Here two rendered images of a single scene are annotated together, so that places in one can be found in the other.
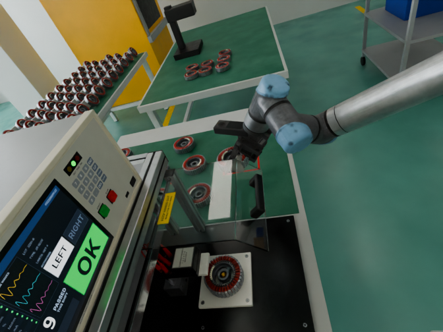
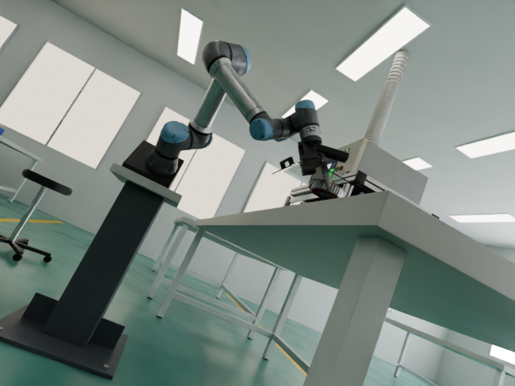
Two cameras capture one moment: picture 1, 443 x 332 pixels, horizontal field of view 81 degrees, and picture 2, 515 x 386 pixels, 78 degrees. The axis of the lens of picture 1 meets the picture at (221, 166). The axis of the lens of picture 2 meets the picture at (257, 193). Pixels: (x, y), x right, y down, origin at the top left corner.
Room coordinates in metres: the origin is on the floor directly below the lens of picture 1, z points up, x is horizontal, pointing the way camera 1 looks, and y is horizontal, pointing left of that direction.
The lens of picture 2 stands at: (1.48, -0.75, 0.59)
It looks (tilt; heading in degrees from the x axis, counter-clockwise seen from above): 12 degrees up; 150
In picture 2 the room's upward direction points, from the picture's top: 25 degrees clockwise
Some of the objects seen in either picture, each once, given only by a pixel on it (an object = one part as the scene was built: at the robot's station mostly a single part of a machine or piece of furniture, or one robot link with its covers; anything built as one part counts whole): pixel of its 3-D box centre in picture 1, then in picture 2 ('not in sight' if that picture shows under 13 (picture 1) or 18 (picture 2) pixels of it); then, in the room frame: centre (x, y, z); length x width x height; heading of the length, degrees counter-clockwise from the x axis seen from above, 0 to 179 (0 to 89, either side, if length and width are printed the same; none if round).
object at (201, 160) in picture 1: (194, 165); not in sight; (0.94, 0.11, 0.77); 0.11 x 0.11 x 0.04
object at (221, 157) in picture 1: (233, 159); (327, 191); (0.69, -0.05, 0.92); 0.11 x 0.11 x 0.04
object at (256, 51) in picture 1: (226, 81); not in sight; (2.59, -0.37, 0.37); 1.85 x 1.10 x 0.75; 163
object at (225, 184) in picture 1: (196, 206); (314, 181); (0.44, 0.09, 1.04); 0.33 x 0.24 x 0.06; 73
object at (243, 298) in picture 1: (226, 278); not in sight; (0.37, 0.11, 0.78); 0.15 x 0.15 x 0.01; 73
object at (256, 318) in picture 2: not in sight; (206, 267); (-1.95, 1.03, 0.37); 1.85 x 1.10 x 0.75; 163
